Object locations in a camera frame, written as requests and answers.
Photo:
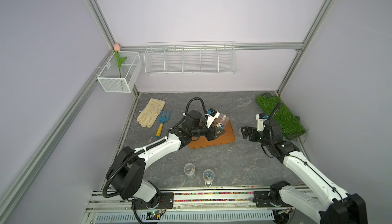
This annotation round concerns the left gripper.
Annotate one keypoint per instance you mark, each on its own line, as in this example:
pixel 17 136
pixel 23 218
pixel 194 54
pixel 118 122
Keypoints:
pixel 212 136

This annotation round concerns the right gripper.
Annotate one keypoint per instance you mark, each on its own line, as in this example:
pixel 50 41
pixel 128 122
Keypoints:
pixel 253 131

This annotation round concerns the clear plastic candy jar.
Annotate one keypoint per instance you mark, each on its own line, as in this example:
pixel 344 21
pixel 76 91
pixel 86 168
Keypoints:
pixel 222 118

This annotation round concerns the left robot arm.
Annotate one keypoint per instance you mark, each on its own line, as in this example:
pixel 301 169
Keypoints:
pixel 125 177

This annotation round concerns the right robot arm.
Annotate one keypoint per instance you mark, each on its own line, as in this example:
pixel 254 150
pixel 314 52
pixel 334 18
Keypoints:
pixel 332 204

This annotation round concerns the clear jar middle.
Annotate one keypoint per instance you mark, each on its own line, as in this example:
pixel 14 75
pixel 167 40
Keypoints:
pixel 208 176

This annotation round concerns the clear jar left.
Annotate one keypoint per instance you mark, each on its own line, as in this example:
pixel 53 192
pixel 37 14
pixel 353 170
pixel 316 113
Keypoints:
pixel 190 170

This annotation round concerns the orange wooden tray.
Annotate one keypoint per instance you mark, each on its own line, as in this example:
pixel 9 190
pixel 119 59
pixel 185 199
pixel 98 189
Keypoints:
pixel 228 137

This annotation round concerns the green artificial grass mat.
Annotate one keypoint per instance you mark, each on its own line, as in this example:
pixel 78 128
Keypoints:
pixel 291 126

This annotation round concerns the blue garden hand rake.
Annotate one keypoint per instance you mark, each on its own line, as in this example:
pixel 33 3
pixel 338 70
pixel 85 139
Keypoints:
pixel 163 118

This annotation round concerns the beige work glove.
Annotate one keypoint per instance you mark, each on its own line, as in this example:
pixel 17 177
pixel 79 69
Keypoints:
pixel 150 113

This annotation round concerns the artificial pink tulip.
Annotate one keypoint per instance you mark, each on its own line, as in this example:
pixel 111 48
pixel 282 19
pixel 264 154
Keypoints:
pixel 120 60

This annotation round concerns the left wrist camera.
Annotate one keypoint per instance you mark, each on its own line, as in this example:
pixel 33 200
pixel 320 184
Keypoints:
pixel 212 115

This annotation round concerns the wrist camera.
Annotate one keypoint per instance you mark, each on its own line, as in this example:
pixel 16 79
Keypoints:
pixel 261 118
pixel 212 115

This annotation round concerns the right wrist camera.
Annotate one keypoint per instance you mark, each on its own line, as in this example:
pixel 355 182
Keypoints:
pixel 261 118

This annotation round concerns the white wire wall basket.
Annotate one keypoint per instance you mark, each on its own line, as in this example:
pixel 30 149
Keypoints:
pixel 174 58

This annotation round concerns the white mesh wall box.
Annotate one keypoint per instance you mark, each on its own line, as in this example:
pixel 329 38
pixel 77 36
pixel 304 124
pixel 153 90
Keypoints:
pixel 109 75

